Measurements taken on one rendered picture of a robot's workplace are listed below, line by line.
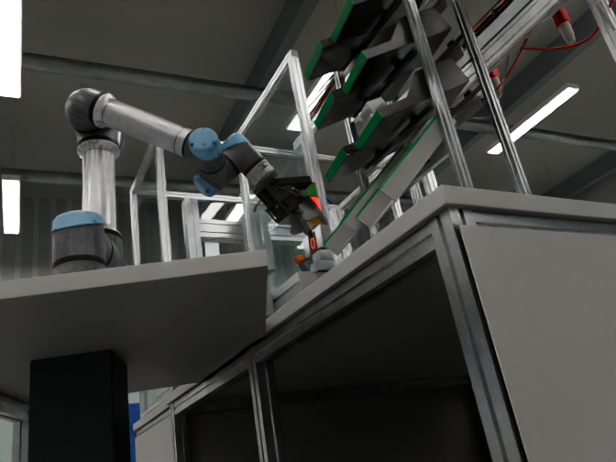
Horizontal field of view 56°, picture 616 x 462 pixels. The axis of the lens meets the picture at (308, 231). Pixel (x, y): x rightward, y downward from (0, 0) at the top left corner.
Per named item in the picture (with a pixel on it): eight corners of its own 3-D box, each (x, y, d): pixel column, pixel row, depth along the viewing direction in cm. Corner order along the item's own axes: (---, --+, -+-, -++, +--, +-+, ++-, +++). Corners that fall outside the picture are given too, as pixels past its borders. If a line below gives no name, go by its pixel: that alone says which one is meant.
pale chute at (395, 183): (397, 201, 113) (379, 186, 113) (371, 229, 124) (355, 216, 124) (456, 120, 127) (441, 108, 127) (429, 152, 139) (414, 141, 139)
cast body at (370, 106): (377, 125, 125) (359, 100, 126) (369, 136, 128) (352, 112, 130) (404, 113, 129) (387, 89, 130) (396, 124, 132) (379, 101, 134)
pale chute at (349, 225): (357, 233, 125) (341, 220, 125) (336, 256, 136) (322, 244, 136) (416, 156, 139) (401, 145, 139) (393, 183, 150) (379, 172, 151)
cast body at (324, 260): (318, 269, 154) (314, 246, 157) (311, 275, 158) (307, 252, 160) (345, 269, 158) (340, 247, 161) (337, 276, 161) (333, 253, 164)
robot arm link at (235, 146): (215, 154, 164) (237, 136, 167) (241, 181, 164) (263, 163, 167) (217, 144, 157) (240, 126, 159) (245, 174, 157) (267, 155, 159)
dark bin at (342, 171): (346, 155, 133) (329, 130, 135) (329, 183, 145) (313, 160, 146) (430, 117, 147) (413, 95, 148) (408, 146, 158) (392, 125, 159)
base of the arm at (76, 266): (34, 300, 122) (33, 258, 126) (58, 321, 135) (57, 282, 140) (106, 287, 124) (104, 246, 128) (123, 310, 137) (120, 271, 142)
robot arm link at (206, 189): (185, 166, 152) (216, 141, 155) (193, 187, 162) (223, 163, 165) (204, 184, 149) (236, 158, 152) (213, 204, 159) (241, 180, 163)
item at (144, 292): (-235, 329, 80) (-230, 309, 81) (16, 410, 161) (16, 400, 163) (268, 265, 89) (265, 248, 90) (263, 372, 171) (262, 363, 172)
